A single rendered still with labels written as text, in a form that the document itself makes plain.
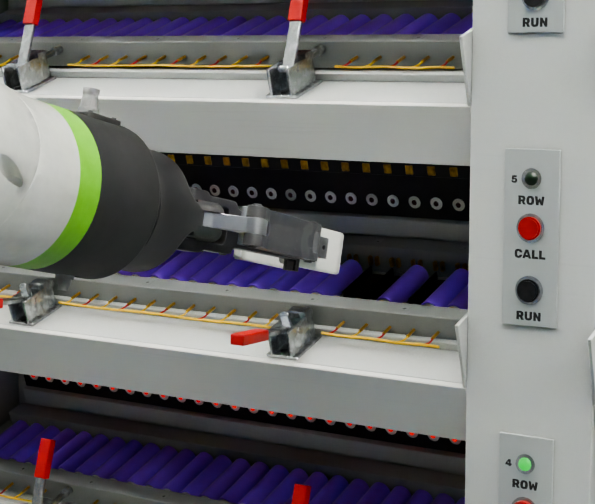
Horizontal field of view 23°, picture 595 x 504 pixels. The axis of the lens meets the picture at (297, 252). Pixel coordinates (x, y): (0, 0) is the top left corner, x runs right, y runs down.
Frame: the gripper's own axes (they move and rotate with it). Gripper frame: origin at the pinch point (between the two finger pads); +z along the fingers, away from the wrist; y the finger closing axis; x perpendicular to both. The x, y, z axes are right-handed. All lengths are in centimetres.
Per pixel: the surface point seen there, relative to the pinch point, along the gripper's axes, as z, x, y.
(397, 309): 12.6, 3.2, -2.2
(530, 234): 5.7, -2.7, -15.5
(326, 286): 15.6, 1.9, 6.3
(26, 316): 7.7, 7.6, 31.1
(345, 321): 12.6, 4.6, 2.2
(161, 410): 26.6, 15.0, 29.7
